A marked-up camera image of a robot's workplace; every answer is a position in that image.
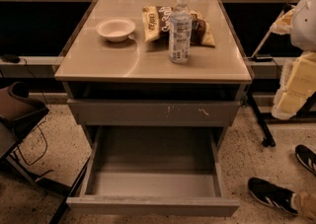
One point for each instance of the brown yellow snack bag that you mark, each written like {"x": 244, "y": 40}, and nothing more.
{"x": 156, "y": 22}

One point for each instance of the black table leg stand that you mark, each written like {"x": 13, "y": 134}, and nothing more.
{"x": 254, "y": 97}

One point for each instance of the black sneaker far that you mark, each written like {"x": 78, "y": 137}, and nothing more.
{"x": 306, "y": 157}

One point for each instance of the clear plastic water bottle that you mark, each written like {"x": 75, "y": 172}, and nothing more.
{"x": 180, "y": 32}

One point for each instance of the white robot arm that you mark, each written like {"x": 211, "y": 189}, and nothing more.
{"x": 303, "y": 26}

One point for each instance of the black device on ledge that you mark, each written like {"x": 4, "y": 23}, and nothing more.
{"x": 10, "y": 58}

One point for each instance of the grey drawer cabinet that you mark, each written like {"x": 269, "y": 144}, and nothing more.
{"x": 135, "y": 70}

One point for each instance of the black sneaker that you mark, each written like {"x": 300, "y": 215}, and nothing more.
{"x": 271, "y": 195}
{"x": 306, "y": 157}

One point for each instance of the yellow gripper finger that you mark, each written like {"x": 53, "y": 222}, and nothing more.
{"x": 282, "y": 24}
{"x": 297, "y": 85}

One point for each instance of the white bowl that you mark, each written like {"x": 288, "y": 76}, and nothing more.
{"x": 115, "y": 29}

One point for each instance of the white stick tool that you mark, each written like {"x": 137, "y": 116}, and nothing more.
{"x": 255, "y": 56}

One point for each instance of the closed top drawer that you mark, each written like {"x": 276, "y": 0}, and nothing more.
{"x": 153, "y": 113}

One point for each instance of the tan trouser leg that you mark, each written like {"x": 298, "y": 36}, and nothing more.
{"x": 305, "y": 205}

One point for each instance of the open middle drawer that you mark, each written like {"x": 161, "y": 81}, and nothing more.
{"x": 153, "y": 170}

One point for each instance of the black sneaker near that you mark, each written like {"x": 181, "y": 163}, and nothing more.
{"x": 271, "y": 195}

